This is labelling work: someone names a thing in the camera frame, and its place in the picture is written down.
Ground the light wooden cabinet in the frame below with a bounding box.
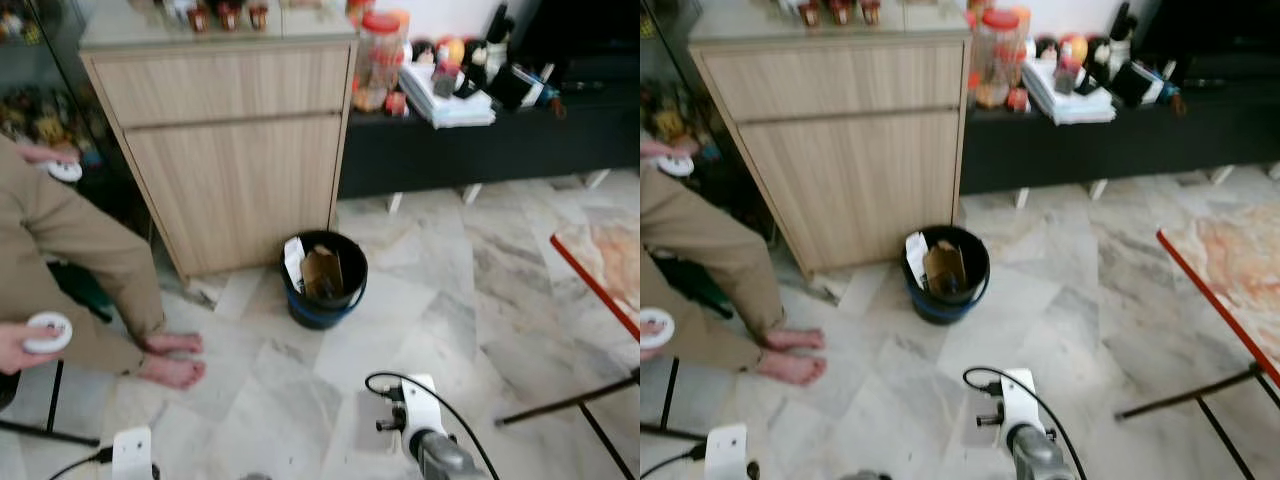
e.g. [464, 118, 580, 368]
[78, 0, 359, 283]
[688, 0, 974, 278]

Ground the clear jar with red lid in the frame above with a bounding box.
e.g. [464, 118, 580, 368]
[971, 8, 1027, 110]
[351, 11, 407, 114]

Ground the black box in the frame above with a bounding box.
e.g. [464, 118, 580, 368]
[489, 64, 547, 113]
[1110, 60, 1169, 109]

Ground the glass display cabinet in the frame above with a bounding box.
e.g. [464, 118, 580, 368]
[640, 0, 776, 241]
[0, 0, 153, 241]

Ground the red-edged marble-pattern table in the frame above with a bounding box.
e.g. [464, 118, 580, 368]
[1114, 199, 1280, 480]
[494, 221, 641, 480]

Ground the dark green object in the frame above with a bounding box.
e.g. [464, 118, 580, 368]
[47, 261, 114, 324]
[655, 257, 735, 320]

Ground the black low tv console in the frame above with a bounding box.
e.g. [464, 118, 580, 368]
[337, 78, 641, 215]
[957, 76, 1280, 211]

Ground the white crumpled paper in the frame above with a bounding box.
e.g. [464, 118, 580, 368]
[905, 232, 930, 287]
[284, 237, 307, 292]

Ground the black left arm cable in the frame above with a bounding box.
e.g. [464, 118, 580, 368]
[640, 444, 707, 480]
[44, 447, 114, 480]

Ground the black bottle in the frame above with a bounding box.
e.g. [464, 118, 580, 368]
[1108, 2, 1137, 81]
[485, 3, 513, 83]

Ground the stack of white papers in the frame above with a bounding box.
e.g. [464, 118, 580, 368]
[399, 61, 497, 130]
[1021, 57, 1117, 127]

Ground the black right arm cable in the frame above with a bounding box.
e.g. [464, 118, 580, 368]
[364, 371, 501, 480]
[962, 366, 1088, 480]

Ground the person's left hand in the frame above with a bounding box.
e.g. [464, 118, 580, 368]
[640, 139, 701, 162]
[14, 143, 80, 167]

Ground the brown cardboard piece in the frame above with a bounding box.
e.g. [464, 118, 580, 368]
[302, 245, 346, 302]
[923, 240, 969, 297]

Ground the person in khaki trousers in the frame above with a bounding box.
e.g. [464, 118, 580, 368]
[0, 135, 207, 391]
[640, 135, 828, 388]

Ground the black television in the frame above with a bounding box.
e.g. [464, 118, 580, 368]
[508, 0, 641, 83]
[1133, 0, 1280, 83]

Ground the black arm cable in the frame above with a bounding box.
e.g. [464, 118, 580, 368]
[962, 366, 1088, 480]
[364, 371, 501, 480]
[44, 447, 114, 480]
[640, 444, 707, 480]

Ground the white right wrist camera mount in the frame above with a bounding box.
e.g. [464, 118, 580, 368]
[998, 367, 1047, 448]
[399, 374, 447, 457]

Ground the black metal chair frame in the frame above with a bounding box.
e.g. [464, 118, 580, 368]
[640, 354, 713, 443]
[0, 358, 102, 449]

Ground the black round rubbish bin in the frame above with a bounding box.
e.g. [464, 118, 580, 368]
[280, 230, 369, 331]
[901, 225, 992, 326]

